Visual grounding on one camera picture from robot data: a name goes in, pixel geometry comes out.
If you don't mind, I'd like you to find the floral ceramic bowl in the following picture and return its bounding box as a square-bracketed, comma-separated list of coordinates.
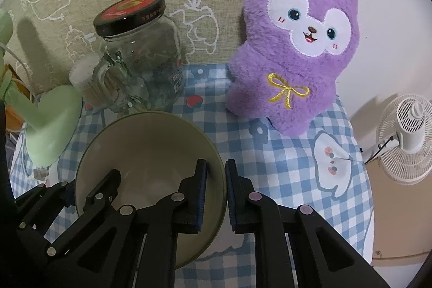
[75, 112, 226, 268]

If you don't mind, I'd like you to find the blue checked tablecloth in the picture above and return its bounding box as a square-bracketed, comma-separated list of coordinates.
[9, 64, 374, 287]

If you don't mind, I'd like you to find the green desk fan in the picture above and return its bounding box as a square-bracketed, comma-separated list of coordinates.
[0, 9, 84, 170]

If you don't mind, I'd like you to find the cotton swab container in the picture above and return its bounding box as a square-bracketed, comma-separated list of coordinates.
[69, 53, 108, 109]

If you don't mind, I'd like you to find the glass jar black lid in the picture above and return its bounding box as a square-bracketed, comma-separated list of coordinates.
[92, 0, 184, 115]

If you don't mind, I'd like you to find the white electric fan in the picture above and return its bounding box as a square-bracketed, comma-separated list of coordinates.
[362, 94, 431, 186]

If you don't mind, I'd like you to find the purple plush toy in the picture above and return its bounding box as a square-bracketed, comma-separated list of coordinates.
[226, 0, 360, 137]

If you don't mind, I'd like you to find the black fan power cable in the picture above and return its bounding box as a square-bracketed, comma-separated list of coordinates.
[374, 135, 396, 151]

